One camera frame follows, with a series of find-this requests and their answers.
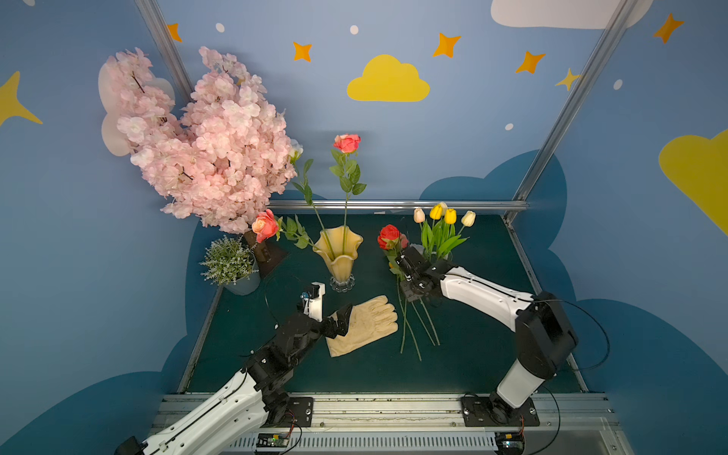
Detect aluminium mounting rail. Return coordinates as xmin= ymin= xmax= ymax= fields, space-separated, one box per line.
xmin=141 ymin=391 xmax=632 ymax=455

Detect beige work glove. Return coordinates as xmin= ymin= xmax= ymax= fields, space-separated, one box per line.
xmin=326 ymin=295 xmax=398 ymax=358

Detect cream tulip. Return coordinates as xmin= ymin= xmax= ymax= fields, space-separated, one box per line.
xmin=413 ymin=208 xmax=431 ymax=251

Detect left green circuit board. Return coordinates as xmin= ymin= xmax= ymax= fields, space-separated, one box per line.
xmin=256 ymin=433 xmax=290 ymax=450

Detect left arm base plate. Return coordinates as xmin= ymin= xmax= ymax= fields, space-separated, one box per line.
xmin=265 ymin=396 xmax=315 ymax=428

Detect pink cherry blossom tree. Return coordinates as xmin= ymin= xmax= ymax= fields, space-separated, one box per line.
xmin=107 ymin=47 xmax=303 ymax=234

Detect right green circuit board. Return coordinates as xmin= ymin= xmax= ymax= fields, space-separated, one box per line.
xmin=495 ymin=432 xmax=525 ymax=455

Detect green circuit board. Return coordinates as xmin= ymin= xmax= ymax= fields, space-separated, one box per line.
xmin=256 ymin=433 xmax=290 ymax=450
xmin=495 ymin=432 xmax=525 ymax=455

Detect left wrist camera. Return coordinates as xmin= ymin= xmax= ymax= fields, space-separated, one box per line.
xmin=301 ymin=282 xmax=326 ymax=322

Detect red rose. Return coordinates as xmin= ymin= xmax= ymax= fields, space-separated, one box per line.
xmin=376 ymin=224 xmax=423 ymax=362

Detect yellow tulip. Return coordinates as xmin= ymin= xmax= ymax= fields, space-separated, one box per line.
xmin=438 ymin=209 xmax=458 ymax=257
xmin=430 ymin=202 xmax=447 ymax=252

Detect dark metal tree base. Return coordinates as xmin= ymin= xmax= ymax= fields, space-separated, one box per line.
xmin=244 ymin=231 xmax=288 ymax=279

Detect yellow fluted glass vase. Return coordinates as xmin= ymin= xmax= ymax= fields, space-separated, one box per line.
xmin=314 ymin=226 xmax=363 ymax=293

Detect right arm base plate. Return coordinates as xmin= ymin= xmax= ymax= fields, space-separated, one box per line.
xmin=460 ymin=392 xmax=540 ymax=428

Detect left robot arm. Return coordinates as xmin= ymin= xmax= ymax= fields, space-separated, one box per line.
xmin=115 ymin=304 xmax=353 ymax=454

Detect small green potted plant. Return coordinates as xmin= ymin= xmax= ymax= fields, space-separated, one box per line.
xmin=200 ymin=236 xmax=261 ymax=296

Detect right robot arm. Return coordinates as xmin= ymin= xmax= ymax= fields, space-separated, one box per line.
xmin=395 ymin=246 xmax=578 ymax=423

